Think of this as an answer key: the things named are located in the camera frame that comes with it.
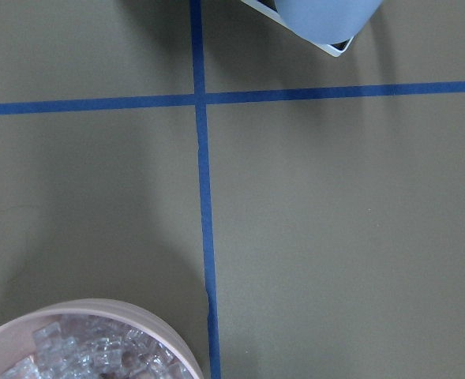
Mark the clear ice cubes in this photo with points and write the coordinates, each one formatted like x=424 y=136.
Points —
x=82 y=346

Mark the blue cup on rack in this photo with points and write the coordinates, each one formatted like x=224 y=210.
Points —
x=326 y=21

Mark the white wire cup rack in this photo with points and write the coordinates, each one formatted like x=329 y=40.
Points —
x=269 y=10

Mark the pink bowl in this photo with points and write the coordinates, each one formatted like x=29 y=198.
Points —
x=16 y=335

